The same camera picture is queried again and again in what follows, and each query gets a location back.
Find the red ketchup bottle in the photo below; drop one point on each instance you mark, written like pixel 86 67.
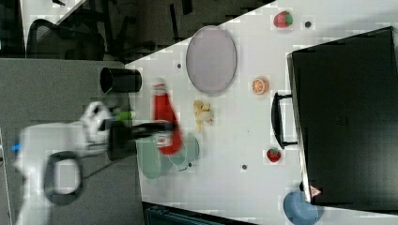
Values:
pixel 168 142

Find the purple round plate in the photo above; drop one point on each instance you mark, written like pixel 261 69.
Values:
pixel 211 60

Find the blue cup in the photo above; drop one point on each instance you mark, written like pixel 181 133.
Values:
pixel 298 211

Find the red strawberry toy near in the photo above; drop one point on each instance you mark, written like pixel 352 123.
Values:
pixel 274 155

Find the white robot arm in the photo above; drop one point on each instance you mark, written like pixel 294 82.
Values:
pixel 50 156

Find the black cylinder cup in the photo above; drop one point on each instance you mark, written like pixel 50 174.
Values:
pixel 120 80

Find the red strawberry toy far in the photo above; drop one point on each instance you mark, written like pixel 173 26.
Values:
pixel 283 19

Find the green lime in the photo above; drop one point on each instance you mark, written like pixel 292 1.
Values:
pixel 124 116

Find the green mug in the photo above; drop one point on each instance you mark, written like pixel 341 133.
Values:
pixel 187 154

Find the orange half toy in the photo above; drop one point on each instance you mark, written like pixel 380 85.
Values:
pixel 260 85

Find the black toaster oven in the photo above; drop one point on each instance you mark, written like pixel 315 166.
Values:
pixel 344 95

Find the black office chair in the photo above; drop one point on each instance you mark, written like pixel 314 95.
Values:
pixel 47 40

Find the red strawberry toy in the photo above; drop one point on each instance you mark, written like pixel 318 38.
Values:
pixel 274 155
pixel 283 19

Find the peeled banana toy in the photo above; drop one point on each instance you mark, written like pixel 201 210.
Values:
pixel 202 113

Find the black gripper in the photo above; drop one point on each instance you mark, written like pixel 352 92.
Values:
pixel 122 145

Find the green perforated strainer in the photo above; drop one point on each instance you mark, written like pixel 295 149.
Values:
pixel 151 161

